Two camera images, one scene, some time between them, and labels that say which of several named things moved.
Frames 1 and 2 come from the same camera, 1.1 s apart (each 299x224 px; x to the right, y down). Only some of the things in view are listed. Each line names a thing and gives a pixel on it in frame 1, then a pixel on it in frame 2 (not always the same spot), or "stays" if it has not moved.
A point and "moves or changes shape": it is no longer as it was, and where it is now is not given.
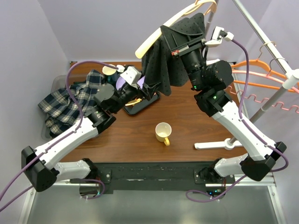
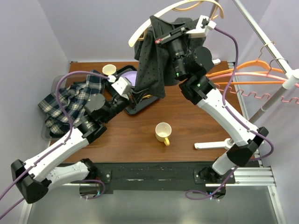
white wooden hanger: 150,40 to 151,21
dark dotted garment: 160,69 moves or changes shape
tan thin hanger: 212,8 to 184,8
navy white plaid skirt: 63,113 stays
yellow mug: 163,130 stays
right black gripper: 179,43 to 164,31
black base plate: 160,177 stays
